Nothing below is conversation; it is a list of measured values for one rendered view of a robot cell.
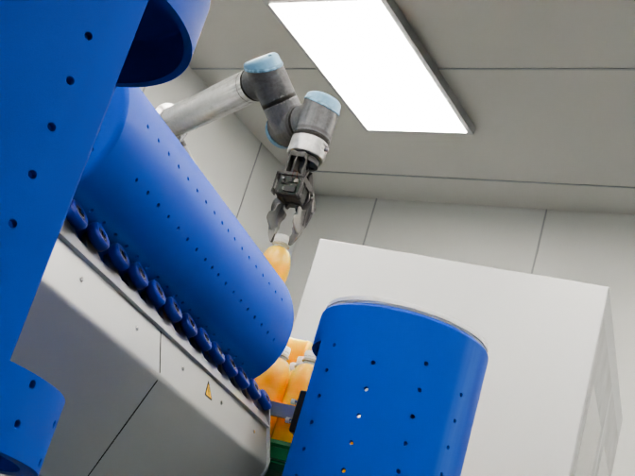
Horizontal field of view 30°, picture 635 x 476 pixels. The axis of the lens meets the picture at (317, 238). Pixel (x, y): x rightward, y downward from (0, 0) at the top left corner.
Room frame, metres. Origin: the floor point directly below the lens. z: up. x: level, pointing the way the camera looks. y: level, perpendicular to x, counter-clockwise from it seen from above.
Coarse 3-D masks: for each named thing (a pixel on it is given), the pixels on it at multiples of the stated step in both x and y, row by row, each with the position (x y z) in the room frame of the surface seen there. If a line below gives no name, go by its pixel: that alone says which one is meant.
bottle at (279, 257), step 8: (272, 248) 2.55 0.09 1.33; (280, 248) 2.55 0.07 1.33; (288, 248) 2.58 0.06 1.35; (272, 256) 2.54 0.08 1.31; (280, 256) 2.54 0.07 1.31; (288, 256) 2.56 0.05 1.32; (272, 264) 2.54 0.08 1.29; (280, 264) 2.54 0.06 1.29; (288, 264) 2.56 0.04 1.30; (280, 272) 2.55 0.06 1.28; (288, 272) 2.57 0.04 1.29
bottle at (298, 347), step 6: (288, 342) 2.69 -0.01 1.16; (294, 342) 2.68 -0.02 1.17; (300, 342) 2.68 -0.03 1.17; (306, 342) 2.68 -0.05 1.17; (294, 348) 2.67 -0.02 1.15; (300, 348) 2.67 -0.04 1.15; (306, 348) 2.67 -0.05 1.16; (294, 354) 2.68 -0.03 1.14; (300, 354) 2.67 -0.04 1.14; (288, 360) 2.69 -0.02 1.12; (294, 360) 2.68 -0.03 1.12
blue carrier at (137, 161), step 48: (144, 96) 1.63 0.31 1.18; (96, 144) 1.55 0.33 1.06; (144, 144) 1.61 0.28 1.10; (96, 192) 1.59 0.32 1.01; (144, 192) 1.66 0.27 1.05; (192, 192) 1.79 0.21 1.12; (144, 240) 1.75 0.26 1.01; (192, 240) 1.84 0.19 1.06; (240, 240) 2.02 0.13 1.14; (192, 288) 1.94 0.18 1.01; (240, 288) 2.06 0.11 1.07; (240, 336) 2.18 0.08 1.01; (288, 336) 2.34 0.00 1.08
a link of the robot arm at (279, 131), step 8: (296, 96) 2.61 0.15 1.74; (280, 104) 2.60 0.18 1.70; (288, 104) 2.60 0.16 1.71; (296, 104) 2.61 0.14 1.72; (272, 112) 2.62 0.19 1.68; (280, 112) 2.61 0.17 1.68; (288, 112) 2.60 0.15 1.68; (272, 120) 2.63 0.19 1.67; (280, 120) 2.62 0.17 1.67; (288, 120) 2.59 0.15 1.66; (272, 128) 2.65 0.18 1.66; (280, 128) 2.63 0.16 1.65; (288, 128) 2.60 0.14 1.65; (272, 136) 2.67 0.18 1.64; (280, 136) 2.64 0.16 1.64; (288, 136) 2.62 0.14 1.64; (280, 144) 2.68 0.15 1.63; (288, 144) 2.66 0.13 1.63
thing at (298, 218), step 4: (300, 208) 2.55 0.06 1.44; (296, 212) 2.56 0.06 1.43; (300, 212) 2.55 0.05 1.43; (304, 212) 2.55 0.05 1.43; (296, 216) 2.53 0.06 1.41; (300, 216) 2.56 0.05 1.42; (292, 220) 2.52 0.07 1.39; (296, 220) 2.53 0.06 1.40; (300, 220) 2.55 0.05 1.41; (296, 224) 2.54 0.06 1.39; (300, 224) 2.55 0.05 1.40; (292, 228) 2.56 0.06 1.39; (296, 228) 2.54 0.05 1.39; (300, 228) 2.55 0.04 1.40; (304, 228) 2.56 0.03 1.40; (292, 232) 2.56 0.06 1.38; (296, 232) 2.55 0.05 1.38; (300, 232) 2.56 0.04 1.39; (292, 236) 2.56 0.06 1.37; (296, 236) 2.56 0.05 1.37; (292, 240) 2.56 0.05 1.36; (296, 240) 2.56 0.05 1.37; (288, 244) 2.56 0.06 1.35; (292, 244) 2.56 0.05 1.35
